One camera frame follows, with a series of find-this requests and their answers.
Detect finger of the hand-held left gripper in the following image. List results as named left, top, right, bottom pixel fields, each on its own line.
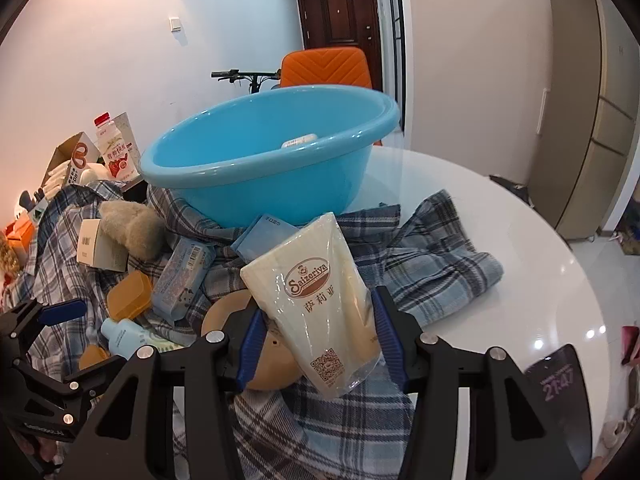
left=9, top=354, right=129, bottom=402
left=0, top=298, right=87, bottom=344

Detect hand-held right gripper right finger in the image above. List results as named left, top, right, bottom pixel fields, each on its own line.
left=371, top=286, right=586, bottom=480

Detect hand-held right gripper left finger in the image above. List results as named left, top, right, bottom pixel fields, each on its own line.
left=65, top=307, right=271, bottom=480

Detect cream stand-up pouch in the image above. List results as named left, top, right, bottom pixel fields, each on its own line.
left=240, top=211, right=385, bottom=402

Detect blue plastic basin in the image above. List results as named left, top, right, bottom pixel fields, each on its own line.
left=139, top=86, right=401, bottom=228

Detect small orange-brown item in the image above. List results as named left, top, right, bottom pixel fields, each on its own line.
left=79, top=344, right=112, bottom=371

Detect small light blue bottle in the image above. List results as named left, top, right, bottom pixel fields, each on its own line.
left=100, top=317, right=157, bottom=361

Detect orange soap box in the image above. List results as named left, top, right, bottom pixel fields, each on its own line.
left=106, top=270, right=153, bottom=322

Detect cream cardboard box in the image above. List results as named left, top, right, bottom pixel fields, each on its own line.
left=76, top=218, right=130, bottom=273

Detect orange paper box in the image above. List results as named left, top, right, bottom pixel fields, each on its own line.
left=4, top=215, right=38, bottom=261

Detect white printed card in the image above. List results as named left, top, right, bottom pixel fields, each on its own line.
left=135, top=329, right=196, bottom=356

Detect blue plaid shirt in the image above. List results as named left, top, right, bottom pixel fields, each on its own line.
left=0, top=182, right=505, bottom=480

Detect light blue printed packet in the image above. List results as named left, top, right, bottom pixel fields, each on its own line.
left=151, top=237, right=217, bottom=326

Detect brown plush toy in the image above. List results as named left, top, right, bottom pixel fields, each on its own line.
left=97, top=200, right=166, bottom=260

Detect blue flat sachet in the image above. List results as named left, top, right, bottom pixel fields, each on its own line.
left=231, top=214, right=301, bottom=263

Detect open cardboard box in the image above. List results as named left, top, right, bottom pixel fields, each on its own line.
left=42, top=131, right=101, bottom=190

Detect red-capped milk bottle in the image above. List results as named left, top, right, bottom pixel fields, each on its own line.
left=94, top=112, right=140, bottom=183

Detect dark phone with clock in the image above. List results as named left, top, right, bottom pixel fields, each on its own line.
left=522, top=342, right=596, bottom=471

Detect white paper carton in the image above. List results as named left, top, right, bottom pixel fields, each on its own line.
left=111, top=112, right=142, bottom=163

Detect pink floor item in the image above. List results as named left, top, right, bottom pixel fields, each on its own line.
left=621, top=326, right=640, bottom=364

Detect pale slippers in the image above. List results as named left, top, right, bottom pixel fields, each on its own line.
left=599, top=417, right=632, bottom=450

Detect orange chair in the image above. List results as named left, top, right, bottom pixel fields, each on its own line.
left=279, top=47, right=384, bottom=147

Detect beige wardrobe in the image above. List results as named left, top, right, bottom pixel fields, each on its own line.
left=527, top=0, right=640, bottom=241

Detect dark brown door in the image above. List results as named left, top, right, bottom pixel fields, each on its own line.
left=294, top=0, right=379, bottom=78

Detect black bicycle handlebar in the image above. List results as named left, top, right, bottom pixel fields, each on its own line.
left=211, top=69, right=282, bottom=95

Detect black sliding door frame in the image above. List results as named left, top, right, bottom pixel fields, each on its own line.
left=385, top=0, right=407, bottom=133

